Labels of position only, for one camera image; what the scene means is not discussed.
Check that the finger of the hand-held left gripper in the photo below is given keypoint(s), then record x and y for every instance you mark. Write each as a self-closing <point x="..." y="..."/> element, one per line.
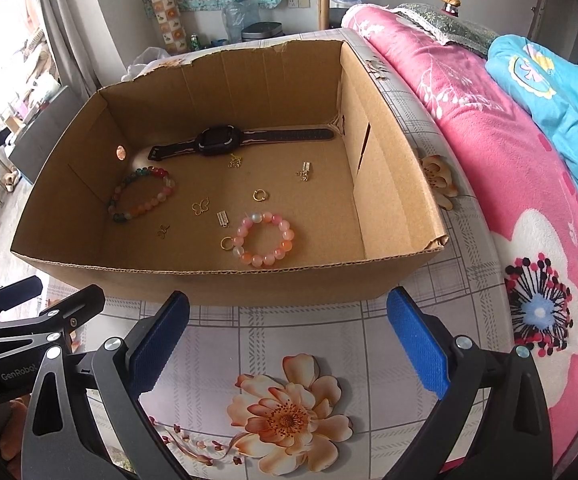
<point x="76" y="305"/>
<point x="19" y="290"/>

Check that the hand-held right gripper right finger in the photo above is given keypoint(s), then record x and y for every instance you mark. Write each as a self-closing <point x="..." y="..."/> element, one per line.
<point x="416" y="345"/>

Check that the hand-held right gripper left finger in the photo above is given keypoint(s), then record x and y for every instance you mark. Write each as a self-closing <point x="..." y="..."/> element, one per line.
<point x="161" y="345"/>

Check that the brown cardboard box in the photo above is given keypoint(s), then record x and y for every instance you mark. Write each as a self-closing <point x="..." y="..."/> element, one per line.
<point x="219" y="285"/>

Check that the small gold charm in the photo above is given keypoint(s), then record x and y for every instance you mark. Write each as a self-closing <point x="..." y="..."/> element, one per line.
<point x="163" y="231"/>

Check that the silver ladder charm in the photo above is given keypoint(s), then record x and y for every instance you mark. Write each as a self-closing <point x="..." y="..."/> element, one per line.
<point x="221" y="219"/>

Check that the gold butterfly charm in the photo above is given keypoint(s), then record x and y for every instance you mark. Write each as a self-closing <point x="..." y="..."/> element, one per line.
<point x="235" y="161"/>
<point x="200" y="206"/>

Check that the silver and gold pendant charm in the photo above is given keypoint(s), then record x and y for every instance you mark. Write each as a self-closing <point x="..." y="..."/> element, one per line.
<point x="305" y="170"/>

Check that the floral plaid tablecloth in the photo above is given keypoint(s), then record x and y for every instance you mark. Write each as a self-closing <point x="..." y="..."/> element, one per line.
<point x="319" y="330"/>

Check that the dark cabinet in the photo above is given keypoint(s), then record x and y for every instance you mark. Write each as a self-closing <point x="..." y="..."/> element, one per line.
<point x="39" y="135"/>

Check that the pink floral blanket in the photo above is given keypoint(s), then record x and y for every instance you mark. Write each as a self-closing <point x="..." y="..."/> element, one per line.
<point x="469" y="135"/>

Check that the white plastic bag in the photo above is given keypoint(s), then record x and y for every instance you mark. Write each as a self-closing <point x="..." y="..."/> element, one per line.
<point x="144" y="62"/>

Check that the grey curtain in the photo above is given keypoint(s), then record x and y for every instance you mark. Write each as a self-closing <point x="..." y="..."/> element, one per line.
<point x="64" y="25"/>

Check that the blue printed blanket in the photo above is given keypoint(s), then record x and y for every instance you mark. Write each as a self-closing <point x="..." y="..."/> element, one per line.
<point x="559" y="110"/>

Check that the green can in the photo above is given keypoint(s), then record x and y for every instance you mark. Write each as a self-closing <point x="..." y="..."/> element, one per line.
<point x="194" y="42"/>

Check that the orange patterned paper roll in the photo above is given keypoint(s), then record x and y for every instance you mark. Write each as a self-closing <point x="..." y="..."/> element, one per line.
<point x="166" y="10"/>

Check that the grey lace cloth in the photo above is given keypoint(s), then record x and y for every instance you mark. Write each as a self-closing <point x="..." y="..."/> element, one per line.
<point x="449" y="27"/>

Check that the grey trash bin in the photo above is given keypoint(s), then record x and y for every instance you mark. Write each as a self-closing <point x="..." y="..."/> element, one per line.
<point x="263" y="32"/>

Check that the small brown figurine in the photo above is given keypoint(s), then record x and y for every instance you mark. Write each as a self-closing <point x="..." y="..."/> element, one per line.
<point x="451" y="2"/>

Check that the white wall socket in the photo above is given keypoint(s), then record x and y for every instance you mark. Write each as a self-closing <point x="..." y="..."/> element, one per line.
<point x="299" y="3"/>

